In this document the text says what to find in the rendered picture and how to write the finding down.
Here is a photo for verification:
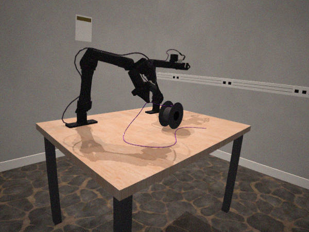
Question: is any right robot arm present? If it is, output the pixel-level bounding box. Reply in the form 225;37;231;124
65;48;151;128

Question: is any black and grey cable reel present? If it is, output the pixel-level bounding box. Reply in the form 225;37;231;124
159;101;183;129

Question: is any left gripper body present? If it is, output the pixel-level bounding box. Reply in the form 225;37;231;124
176;56;187;70

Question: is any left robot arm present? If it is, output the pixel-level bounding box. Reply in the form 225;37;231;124
144;54;179;114

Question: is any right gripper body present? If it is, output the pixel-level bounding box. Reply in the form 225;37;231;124
131;75;155;96

